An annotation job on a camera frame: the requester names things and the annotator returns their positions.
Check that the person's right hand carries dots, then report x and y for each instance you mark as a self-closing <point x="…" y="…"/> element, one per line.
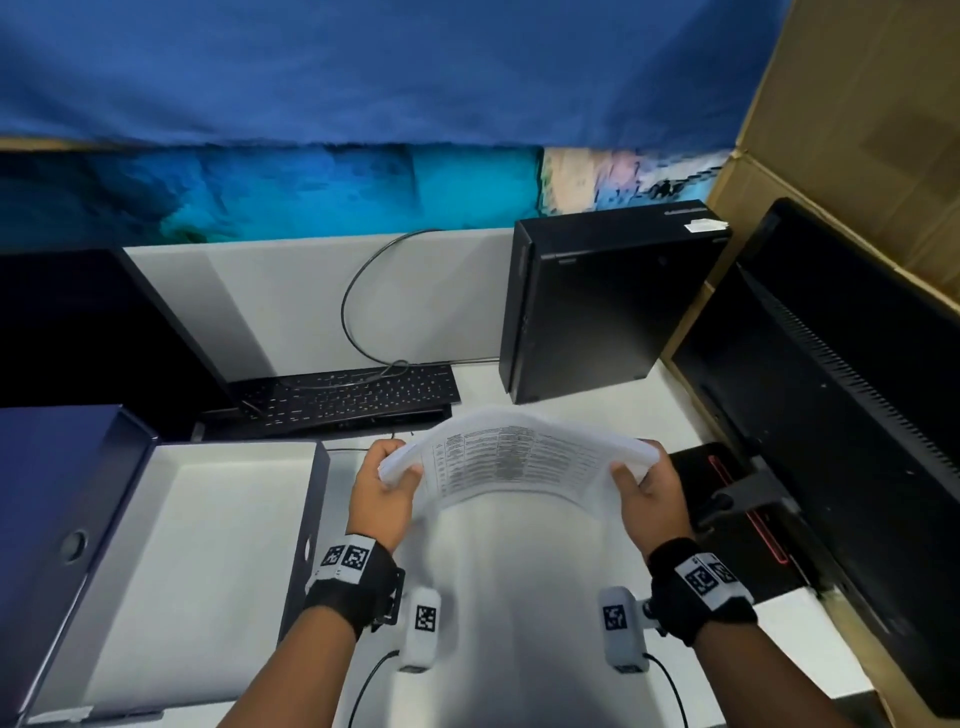
<point x="656" y="510"/>

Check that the person's left hand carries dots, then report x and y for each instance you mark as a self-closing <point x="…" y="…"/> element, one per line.
<point x="375" y="506"/>

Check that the person's right thumb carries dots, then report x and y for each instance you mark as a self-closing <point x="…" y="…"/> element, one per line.
<point x="625" y="480"/>

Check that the person's left thumb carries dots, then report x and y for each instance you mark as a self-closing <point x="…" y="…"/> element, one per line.
<point x="411" y="484"/>

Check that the white printed paper sheets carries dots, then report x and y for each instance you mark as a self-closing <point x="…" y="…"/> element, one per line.
<point x="517" y="525"/>

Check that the person's left forearm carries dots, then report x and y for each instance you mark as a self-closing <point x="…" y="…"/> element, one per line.
<point x="292" y="675"/>

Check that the person's right forearm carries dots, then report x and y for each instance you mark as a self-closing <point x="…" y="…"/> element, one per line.
<point x="765" y="682"/>

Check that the black keyboard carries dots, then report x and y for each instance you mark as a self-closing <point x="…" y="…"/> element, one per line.
<point x="352" y="397"/>

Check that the black monitor base red stripe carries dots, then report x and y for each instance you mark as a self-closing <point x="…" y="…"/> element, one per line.
<point x="750" y="540"/>

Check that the black desktop computer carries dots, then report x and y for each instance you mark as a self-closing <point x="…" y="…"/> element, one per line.
<point x="607" y="307"/>

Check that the white partition panel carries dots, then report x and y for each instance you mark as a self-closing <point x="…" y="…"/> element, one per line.
<point x="300" y="300"/>

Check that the dark blue open box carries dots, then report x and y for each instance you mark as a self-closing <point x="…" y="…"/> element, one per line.
<point x="187" y="570"/>

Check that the white sticker label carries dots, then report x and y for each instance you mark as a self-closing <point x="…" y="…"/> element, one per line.
<point x="709" y="224"/>

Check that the blue painted panel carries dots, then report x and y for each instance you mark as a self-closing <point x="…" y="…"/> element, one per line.
<point x="262" y="191"/>

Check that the black flat monitor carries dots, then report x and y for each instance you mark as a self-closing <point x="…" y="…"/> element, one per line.
<point x="82" y="337"/>

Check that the blue cloth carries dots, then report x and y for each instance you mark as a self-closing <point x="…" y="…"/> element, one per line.
<point x="375" y="67"/>

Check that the white wrist camera with marker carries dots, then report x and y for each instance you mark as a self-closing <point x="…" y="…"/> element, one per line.
<point x="421" y="630"/>
<point x="621" y="630"/>

